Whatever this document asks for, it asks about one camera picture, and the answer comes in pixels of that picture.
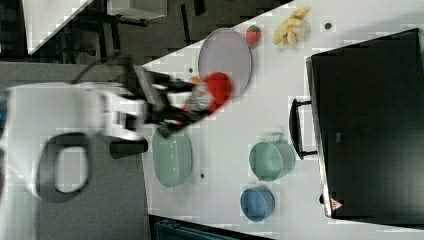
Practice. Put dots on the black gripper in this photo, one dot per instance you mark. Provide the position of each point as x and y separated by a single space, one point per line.
152 87

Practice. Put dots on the red plush ketchup bottle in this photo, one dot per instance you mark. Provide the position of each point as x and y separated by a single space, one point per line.
210 94

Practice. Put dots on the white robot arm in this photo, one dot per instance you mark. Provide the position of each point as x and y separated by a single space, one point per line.
47 128

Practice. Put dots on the orange toy fruit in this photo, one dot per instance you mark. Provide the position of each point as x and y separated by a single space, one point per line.
194 80

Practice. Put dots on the green oval bowl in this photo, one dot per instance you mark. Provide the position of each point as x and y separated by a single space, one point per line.
172 158

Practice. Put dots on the grey oval plate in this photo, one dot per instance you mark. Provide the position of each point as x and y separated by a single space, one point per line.
226 51

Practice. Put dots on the large red toy strawberry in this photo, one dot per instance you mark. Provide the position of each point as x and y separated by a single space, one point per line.
253 34

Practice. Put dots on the blue cup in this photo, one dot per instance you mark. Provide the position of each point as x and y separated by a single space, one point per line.
257 203

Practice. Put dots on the yellow toy banana bunch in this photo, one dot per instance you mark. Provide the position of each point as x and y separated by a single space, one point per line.
292 27

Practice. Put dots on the white background table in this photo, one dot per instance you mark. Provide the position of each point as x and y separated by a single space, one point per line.
44 18

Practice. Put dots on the black cylinder table mount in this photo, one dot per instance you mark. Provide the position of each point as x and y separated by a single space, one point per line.
123 148

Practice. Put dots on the green cup with handle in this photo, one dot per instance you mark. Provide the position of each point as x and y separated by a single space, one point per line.
271 160

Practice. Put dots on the black oven door handle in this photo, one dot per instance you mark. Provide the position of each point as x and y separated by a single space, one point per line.
295 129

